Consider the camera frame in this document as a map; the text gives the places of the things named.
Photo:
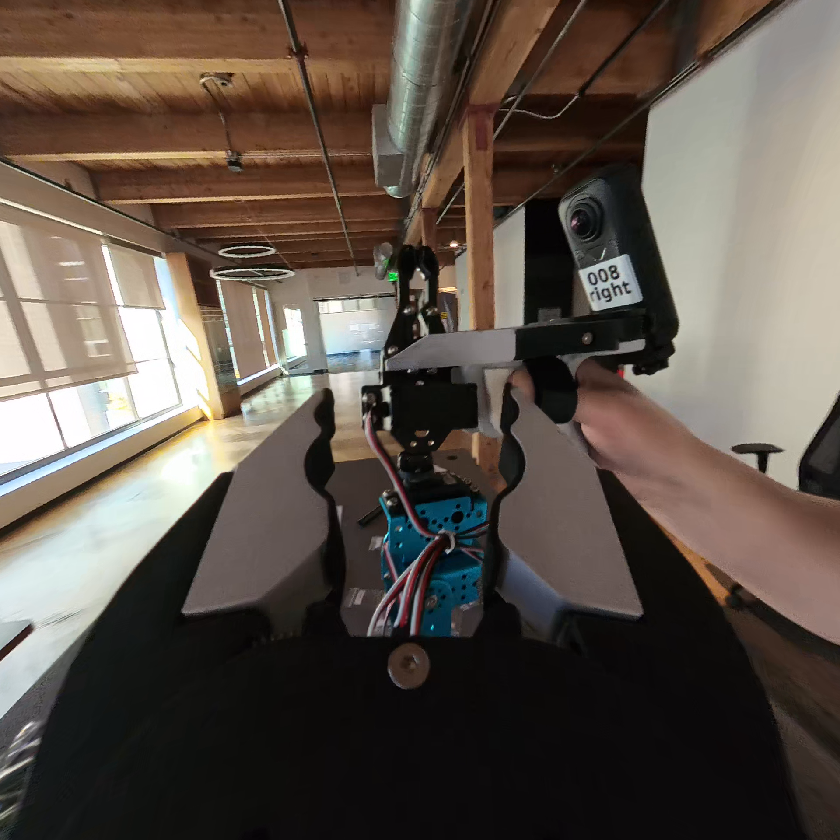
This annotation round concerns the silver ventilation duct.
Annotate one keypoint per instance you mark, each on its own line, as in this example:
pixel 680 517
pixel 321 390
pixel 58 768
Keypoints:
pixel 426 65

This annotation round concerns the small clear parts bag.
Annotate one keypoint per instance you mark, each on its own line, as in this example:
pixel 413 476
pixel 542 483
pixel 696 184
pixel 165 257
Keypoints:
pixel 361 597
pixel 375 543

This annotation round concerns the person's right hand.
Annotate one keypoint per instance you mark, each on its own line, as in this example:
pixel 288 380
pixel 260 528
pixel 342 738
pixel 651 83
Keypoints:
pixel 630 426

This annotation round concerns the thin ceiling sprinkler pipe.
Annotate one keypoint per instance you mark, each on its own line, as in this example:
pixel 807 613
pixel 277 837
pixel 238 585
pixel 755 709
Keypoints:
pixel 298 51

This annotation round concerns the black swivel office chair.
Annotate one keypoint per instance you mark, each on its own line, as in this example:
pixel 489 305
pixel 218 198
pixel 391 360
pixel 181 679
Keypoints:
pixel 823 459

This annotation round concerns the ceiling junction box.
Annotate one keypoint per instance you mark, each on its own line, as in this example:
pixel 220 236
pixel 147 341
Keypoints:
pixel 233 161

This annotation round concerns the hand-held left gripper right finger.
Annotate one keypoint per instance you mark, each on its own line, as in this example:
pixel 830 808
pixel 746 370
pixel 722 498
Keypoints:
pixel 564 538

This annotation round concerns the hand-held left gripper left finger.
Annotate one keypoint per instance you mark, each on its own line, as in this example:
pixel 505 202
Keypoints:
pixel 262 525

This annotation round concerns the black hex key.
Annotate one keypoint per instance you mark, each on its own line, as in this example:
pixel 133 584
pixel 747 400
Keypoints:
pixel 369 517

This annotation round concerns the black toy claw with servo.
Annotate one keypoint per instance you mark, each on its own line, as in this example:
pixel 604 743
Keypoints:
pixel 426 407

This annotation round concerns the blue toy robot arm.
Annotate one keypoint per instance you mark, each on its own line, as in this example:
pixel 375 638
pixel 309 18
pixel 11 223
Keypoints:
pixel 469 518

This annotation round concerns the beige roller blind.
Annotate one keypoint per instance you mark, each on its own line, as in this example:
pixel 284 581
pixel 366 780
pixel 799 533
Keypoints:
pixel 134 275
pixel 59 315

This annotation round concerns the person's right forearm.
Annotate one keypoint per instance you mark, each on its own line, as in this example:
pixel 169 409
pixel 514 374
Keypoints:
pixel 754 525

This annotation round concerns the wooden support column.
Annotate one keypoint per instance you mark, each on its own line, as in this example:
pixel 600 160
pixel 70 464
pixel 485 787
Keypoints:
pixel 479 262

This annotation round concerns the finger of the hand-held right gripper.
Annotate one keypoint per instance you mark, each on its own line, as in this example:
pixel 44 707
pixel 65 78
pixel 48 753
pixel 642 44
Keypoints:
pixel 459 348
pixel 489 400

